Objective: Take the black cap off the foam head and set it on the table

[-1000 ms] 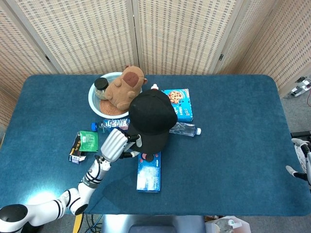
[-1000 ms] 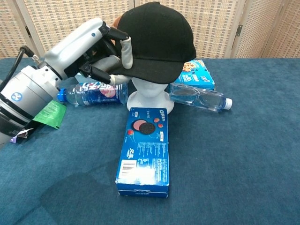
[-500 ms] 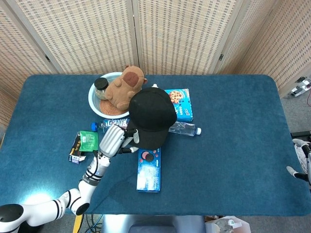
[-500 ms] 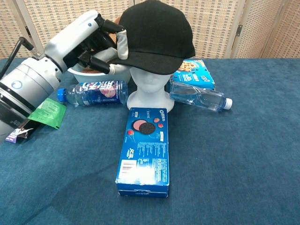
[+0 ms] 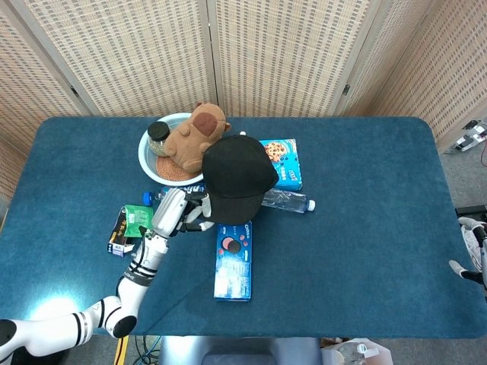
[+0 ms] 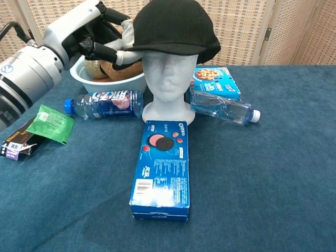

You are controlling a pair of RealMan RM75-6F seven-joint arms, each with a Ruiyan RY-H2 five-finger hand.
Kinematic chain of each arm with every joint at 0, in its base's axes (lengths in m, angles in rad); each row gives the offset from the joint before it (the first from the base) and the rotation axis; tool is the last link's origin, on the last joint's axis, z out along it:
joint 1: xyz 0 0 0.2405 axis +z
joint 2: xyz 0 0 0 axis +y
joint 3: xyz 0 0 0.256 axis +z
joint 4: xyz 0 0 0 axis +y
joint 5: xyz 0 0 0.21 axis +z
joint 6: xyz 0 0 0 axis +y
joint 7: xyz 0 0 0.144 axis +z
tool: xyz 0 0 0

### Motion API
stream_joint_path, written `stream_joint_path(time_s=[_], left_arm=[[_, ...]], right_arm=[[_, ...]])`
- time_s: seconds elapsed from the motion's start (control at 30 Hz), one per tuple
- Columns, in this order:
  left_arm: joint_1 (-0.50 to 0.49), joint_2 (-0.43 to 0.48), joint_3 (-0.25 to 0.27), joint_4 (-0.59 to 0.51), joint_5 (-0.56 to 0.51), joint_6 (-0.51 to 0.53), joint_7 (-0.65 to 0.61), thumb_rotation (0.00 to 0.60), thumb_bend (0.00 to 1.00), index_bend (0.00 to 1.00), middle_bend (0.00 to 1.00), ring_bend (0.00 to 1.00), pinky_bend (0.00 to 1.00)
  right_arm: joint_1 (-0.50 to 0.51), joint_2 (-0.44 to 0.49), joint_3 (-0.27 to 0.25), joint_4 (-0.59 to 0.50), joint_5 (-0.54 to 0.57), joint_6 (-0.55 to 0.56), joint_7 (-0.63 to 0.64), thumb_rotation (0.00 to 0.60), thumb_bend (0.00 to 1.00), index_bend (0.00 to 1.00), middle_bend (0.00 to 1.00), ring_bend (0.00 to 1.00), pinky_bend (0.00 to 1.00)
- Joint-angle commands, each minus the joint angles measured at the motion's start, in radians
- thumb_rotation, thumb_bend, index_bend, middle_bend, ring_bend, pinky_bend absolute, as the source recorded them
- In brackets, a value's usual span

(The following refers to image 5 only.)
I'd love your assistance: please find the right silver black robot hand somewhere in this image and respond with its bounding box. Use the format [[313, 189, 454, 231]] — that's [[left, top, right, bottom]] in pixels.
[[448, 216, 487, 294]]

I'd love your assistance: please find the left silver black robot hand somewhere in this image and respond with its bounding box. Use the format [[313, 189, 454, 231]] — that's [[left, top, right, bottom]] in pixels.
[[151, 187, 216, 239]]

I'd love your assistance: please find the black baseball cap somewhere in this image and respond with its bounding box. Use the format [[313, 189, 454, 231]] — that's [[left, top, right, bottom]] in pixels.
[[201, 135, 279, 225]]

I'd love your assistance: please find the blue label drink bottle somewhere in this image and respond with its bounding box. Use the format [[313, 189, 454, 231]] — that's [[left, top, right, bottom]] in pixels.
[[142, 183, 208, 205]]

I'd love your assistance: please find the orange round mesh pad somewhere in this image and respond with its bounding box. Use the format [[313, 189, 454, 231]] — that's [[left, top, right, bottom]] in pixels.
[[155, 155, 205, 182]]

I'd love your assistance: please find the black floor stand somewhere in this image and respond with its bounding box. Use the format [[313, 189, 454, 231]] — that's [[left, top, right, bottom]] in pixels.
[[455, 205, 487, 224]]

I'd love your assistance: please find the black yellow small box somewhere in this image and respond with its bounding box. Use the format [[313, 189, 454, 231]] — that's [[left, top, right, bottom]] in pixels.
[[106, 210, 136, 259]]

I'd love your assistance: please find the light blue plastic bowl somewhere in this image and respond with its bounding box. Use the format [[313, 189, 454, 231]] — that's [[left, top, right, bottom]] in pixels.
[[138, 113, 224, 186]]

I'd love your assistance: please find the brown capybara plush toy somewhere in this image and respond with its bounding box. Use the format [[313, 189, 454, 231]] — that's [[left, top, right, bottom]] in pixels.
[[163, 101, 232, 173]]

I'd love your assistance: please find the glass jar with black lid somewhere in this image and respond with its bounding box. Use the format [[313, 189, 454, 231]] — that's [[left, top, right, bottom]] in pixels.
[[147, 121, 171, 157]]

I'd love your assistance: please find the blue Oreo cookie box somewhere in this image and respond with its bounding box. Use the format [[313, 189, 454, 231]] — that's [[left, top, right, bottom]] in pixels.
[[213, 220, 253, 303]]

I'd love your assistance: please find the clear plastic water bottle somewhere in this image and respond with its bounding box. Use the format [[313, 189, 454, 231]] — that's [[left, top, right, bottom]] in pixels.
[[261, 189, 317, 214]]

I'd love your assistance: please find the white electronic device on floor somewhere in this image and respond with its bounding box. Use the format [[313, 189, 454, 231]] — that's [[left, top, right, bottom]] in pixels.
[[443, 119, 487, 155]]

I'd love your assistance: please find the blue chocolate chip cookie box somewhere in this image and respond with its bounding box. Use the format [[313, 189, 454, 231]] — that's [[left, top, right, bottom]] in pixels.
[[258, 138, 304, 192]]

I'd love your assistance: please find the blue table cloth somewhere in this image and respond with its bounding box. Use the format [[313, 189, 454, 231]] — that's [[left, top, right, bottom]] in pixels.
[[0, 116, 487, 339]]

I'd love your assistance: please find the clear plastic bag with bottle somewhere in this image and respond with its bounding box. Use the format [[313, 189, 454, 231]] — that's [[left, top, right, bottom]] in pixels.
[[321, 339, 395, 365]]

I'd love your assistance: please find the woven folding screen panel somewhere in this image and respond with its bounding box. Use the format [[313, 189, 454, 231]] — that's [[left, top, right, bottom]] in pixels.
[[207, 0, 381, 118], [7, 0, 218, 117], [334, 0, 487, 151], [0, 0, 92, 157]]

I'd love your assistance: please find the blue floor cable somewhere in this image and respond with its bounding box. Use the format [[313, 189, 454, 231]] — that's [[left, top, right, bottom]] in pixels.
[[132, 336, 164, 365]]

